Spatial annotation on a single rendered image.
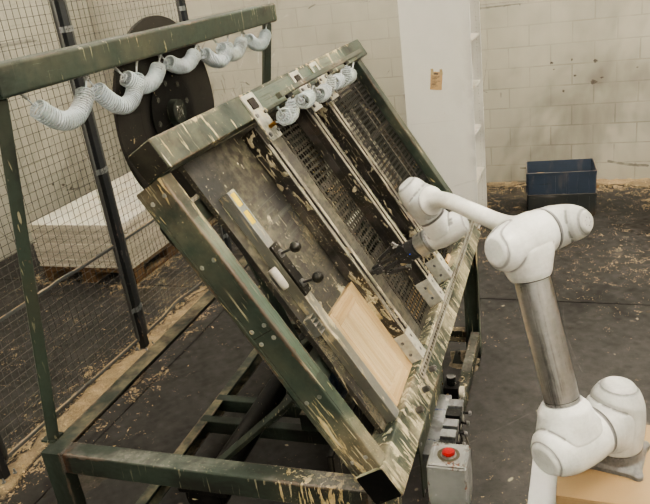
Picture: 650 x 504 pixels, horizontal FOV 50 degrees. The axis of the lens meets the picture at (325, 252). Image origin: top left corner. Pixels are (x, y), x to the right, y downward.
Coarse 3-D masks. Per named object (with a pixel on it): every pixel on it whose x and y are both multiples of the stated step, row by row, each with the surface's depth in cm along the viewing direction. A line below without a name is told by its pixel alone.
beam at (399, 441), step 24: (456, 288) 334; (432, 312) 305; (456, 312) 320; (432, 360) 277; (408, 384) 255; (432, 384) 267; (408, 408) 244; (384, 432) 233; (408, 432) 236; (408, 456) 229; (360, 480) 218; (384, 480) 215
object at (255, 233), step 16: (240, 208) 223; (240, 224) 224; (256, 224) 226; (256, 240) 225; (272, 256) 225; (288, 288) 228; (304, 304) 229; (320, 320) 230; (336, 336) 231; (336, 352) 233; (352, 352) 234; (352, 368) 233; (368, 384) 234; (384, 400) 236; (384, 416) 237
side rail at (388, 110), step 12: (360, 60) 386; (360, 72) 383; (360, 84) 385; (372, 84) 383; (372, 96) 386; (384, 96) 388; (384, 108) 387; (396, 120) 387; (396, 132) 390; (408, 132) 391; (408, 144) 390; (420, 156) 391; (432, 168) 394; (432, 180) 395
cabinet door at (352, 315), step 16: (352, 288) 260; (336, 304) 246; (352, 304) 254; (336, 320) 240; (352, 320) 250; (368, 320) 259; (352, 336) 244; (368, 336) 253; (384, 336) 262; (368, 352) 248; (384, 352) 257; (400, 352) 266; (368, 368) 242; (384, 368) 251; (400, 368) 260; (384, 384) 245; (400, 384) 254
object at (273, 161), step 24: (288, 96) 243; (264, 120) 250; (264, 144) 251; (264, 168) 255; (288, 168) 256; (288, 192) 256; (312, 216) 257; (336, 240) 257; (336, 264) 261; (360, 264) 263; (360, 288) 262; (384, 312) 263; (408, 336) 265
